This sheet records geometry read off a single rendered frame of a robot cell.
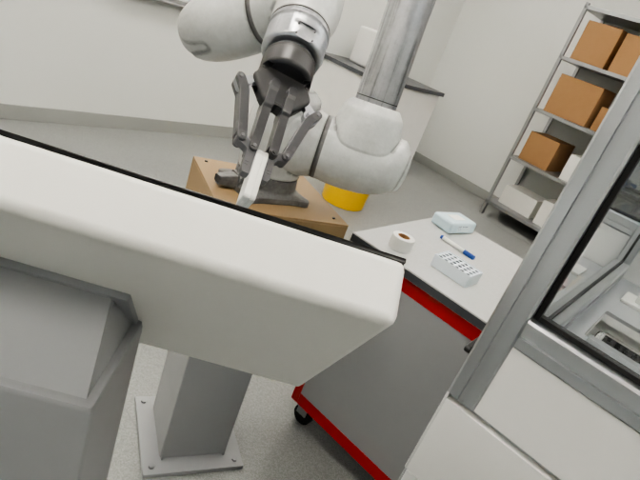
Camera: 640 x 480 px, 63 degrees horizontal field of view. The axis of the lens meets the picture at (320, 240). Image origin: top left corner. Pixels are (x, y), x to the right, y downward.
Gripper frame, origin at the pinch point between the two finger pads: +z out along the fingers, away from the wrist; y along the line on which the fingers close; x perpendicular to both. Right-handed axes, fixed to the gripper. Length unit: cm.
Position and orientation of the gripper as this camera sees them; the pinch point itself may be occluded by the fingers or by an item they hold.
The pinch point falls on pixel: (252, 179)
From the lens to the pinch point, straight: 65.3
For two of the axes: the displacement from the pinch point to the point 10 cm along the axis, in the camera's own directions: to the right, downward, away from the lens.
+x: -4.5, 3.1, 8.4
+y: 8.7, 3.7, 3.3
